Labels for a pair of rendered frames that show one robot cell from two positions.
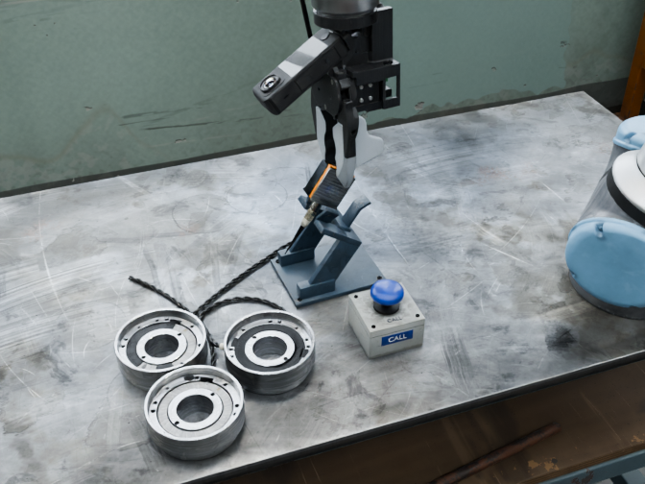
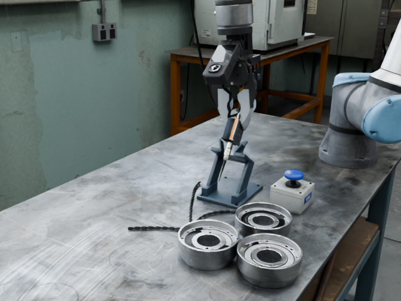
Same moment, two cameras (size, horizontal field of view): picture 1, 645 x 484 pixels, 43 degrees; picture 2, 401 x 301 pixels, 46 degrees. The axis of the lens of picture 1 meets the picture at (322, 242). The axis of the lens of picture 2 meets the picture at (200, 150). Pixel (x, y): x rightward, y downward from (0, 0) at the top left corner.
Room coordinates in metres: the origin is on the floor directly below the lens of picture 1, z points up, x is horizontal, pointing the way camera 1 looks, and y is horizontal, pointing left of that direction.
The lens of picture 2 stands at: (0.15, 0.63, 1.26)
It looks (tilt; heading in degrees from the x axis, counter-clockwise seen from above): 21 degrees down; 322
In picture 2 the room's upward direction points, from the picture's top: 1 degrees clockwise
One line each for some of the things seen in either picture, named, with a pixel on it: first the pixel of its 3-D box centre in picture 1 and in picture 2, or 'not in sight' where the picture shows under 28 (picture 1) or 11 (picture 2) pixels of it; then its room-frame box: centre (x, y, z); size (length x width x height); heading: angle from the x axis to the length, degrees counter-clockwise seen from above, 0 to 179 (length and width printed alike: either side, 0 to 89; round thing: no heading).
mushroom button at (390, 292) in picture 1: (386, 302); (293, 182); (0.73, -0.08, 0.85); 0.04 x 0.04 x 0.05
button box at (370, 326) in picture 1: (390, 318); (293, 192); (0.74, -0.08, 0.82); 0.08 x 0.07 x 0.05; 109
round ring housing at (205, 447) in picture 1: (196, 413); (268, 260); (0.59, 0.14, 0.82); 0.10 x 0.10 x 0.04
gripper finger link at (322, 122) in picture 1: (343, 136); (228, 106); (0.89, -0.03, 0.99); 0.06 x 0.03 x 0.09; 116
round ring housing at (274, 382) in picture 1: (270, 352); (262, 224); (0.68, 0.06, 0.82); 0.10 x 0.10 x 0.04
